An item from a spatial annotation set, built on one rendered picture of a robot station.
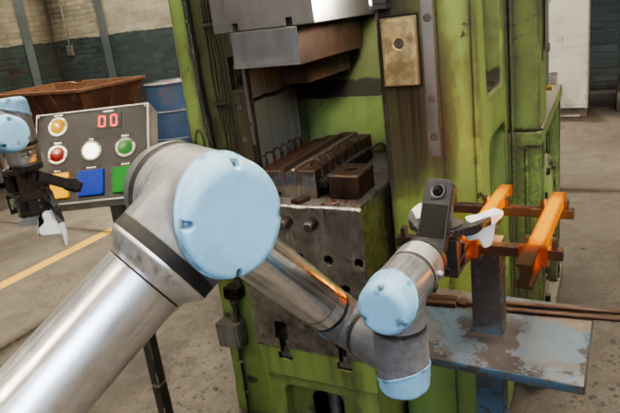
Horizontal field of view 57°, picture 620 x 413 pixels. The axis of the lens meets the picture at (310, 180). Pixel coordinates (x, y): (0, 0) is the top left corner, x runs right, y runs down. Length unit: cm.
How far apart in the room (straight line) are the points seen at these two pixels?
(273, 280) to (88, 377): 31
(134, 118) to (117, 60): 857
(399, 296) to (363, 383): 94
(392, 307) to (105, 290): 36
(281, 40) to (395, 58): 29
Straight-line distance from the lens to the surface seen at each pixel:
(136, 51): 996
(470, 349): 128
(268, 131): 179
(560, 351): 130
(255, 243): 55
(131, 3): 989
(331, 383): 172
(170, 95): 610
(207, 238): 52
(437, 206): 90
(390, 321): 76
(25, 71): 1091
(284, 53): 146
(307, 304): 83
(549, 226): 117
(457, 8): 145
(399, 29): 146
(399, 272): 77
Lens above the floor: 139
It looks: 16 degrees down
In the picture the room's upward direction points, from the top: 7 degrees counter-clockwise
